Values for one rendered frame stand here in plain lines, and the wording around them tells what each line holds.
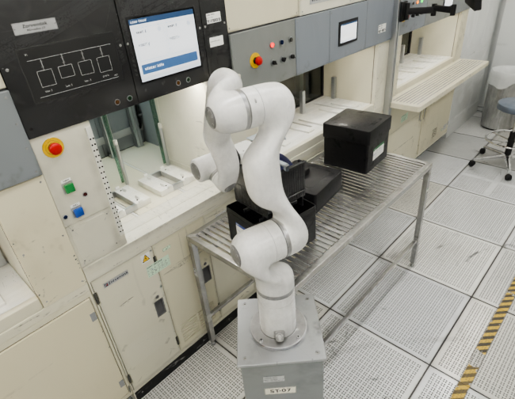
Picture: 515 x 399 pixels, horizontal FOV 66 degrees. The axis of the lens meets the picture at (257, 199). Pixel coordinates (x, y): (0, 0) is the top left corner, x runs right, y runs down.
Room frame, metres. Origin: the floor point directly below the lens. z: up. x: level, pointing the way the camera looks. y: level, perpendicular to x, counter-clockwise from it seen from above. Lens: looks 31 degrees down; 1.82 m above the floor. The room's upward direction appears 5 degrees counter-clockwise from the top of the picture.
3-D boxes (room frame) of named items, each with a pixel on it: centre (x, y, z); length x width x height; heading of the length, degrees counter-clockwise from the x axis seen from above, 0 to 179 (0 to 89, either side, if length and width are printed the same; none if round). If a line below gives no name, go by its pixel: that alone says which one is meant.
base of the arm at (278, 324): (0.91, -0.03, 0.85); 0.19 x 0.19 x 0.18
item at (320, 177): (1.76, -0.25, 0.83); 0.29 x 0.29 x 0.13; 51
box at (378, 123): (2.09, -0.60, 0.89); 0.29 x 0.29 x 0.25; 48
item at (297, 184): (1.40, -0.05, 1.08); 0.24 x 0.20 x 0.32; 36
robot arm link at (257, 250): (0.89, 0.00, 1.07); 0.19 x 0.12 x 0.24; 117
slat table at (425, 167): (1.72, -0.33, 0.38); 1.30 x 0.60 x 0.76; 134
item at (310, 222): (1.40, -0.05, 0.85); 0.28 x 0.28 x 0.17; 36
